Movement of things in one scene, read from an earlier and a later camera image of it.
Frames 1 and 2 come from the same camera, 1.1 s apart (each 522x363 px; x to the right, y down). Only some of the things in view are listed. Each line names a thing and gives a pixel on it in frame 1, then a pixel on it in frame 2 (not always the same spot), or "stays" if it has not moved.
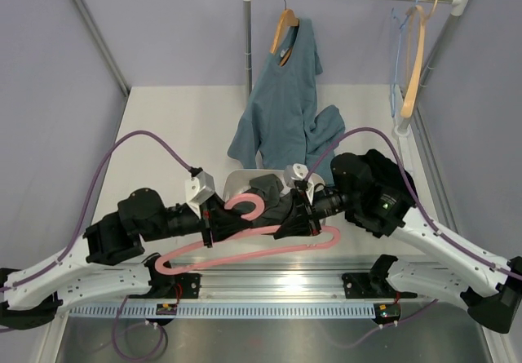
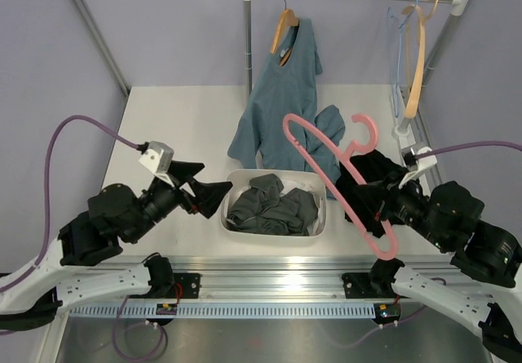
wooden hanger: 288,19 stays
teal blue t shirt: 284,125 stays
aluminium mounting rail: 280,280 stays
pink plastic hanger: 260,203 → 289,121
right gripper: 301,202 → 378,196
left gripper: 212,213 → 209,195
